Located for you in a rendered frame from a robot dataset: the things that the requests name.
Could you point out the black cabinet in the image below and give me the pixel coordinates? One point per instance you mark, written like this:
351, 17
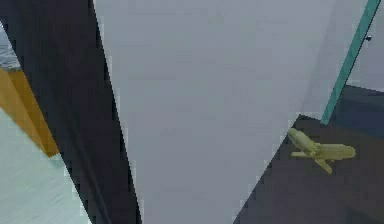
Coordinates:
66, 100

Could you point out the yellow toy airplane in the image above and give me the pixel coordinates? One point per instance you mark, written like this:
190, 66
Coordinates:
320, 150

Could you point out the teal room door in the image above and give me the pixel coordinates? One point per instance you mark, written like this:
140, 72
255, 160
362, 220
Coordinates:
349, 61

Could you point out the orange wooden board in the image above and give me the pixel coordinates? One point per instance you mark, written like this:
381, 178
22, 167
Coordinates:
23, 106

